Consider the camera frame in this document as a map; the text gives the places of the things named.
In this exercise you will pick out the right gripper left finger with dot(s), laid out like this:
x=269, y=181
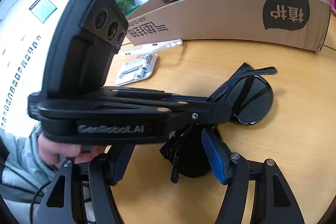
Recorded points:
x=64, y=200

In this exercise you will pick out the black sunglasses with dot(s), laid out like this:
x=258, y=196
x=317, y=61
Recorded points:
x=250, y=98

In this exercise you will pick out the person's left hand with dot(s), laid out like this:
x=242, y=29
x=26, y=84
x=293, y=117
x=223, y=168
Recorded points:
x=50, y=151

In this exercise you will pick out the white folding phone stand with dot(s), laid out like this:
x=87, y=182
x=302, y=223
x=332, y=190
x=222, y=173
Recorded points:
x=136, y=70

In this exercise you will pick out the person's light grey sleeve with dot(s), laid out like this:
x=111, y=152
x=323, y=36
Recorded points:
x=22, y=170

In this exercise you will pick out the white phone case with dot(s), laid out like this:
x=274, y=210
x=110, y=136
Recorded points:
x=150, y=48

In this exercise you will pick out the green potted plant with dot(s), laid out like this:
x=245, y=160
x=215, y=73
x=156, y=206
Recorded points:
x=125, y=5

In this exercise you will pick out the cardboard box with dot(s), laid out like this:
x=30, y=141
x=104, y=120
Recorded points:
x=296, y=23

